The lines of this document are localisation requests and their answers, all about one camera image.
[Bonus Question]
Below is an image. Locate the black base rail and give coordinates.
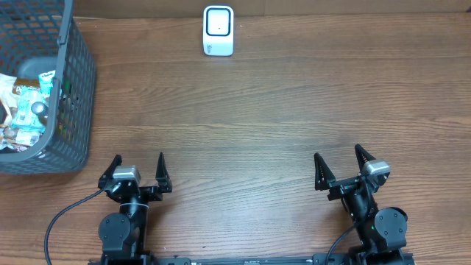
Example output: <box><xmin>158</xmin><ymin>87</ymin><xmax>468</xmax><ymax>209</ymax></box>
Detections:
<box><xmin>88</xmin><ymin>254</ymin><xmax>416</xmax><ymax>265</ymax></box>

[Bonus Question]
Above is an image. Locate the brown snack bag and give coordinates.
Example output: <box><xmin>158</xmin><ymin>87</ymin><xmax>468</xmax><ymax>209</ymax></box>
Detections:
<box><xmin>0</xmin><ymin>72</ymin><xmax>40</xmax><ymax>152</ymax></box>

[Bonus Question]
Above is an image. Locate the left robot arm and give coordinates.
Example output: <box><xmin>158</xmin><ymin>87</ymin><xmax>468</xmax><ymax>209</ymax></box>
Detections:
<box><xmin>98</xmin><ymin>154</ymin><xmax>172</xmax><ymax>264</ymax></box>

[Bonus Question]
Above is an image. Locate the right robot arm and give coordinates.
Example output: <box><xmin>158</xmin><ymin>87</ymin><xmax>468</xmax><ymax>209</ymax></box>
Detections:
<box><xmin>314</xmin><ymin>144</ymin><xmax>414</xmax><ymax>264</ymax></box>

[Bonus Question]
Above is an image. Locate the grey plastic mesh basket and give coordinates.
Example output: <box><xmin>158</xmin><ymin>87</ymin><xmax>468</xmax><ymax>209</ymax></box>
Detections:
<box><xmin>1</xmin><ymin>0</ymin><xmax>96</xmax><ymax>174</ymax></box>

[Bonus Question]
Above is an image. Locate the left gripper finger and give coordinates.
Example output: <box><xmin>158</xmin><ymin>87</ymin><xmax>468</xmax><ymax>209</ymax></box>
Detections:
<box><xmin>155</xmin><ymin>152</ymin><xmax>172</xmax><ymax>193</ymax></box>
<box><xmin>99</xmin><ymin>155</ymin><xmax>122</xmax><ymax>184</ymax></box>

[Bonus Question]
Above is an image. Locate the teal wet wipes pack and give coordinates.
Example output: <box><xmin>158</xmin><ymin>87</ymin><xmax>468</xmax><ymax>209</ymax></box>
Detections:
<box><xmin>12</xmin><ymin>87</ymin><xmax>46</xmax><ymax>133</ymax></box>

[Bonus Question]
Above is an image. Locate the teal Kleenex tissue pack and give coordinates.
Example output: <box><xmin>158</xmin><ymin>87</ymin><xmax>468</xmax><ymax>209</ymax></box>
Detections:
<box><xmin>38</xmin><ymin>70</ymin><xmax>55</xmax><ymax>99</ymax></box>

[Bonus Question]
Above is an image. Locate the yellow tea bottle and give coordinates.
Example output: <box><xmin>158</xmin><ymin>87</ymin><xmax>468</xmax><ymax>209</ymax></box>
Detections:
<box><xmin>31</xmin><ymin>102</ymin><xmax>49</xmax><ymax>124</ymax></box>

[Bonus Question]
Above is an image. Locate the white barcode scanner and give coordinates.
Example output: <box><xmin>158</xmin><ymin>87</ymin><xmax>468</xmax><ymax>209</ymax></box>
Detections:
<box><xmin>202</xmin><ymin>5</ymin><xmax>234</xmax><ymax>57</ymax></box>

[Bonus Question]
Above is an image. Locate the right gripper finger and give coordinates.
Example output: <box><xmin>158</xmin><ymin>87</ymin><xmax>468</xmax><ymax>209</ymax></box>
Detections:
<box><xmin>314</xmin><ymin>152</ymin><xmax>336</xmax><ymax>191</ymax></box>
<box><xmin>355</xmin><ymin>144</ymin><xmax>375</xmax><ymax>172</ymax></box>

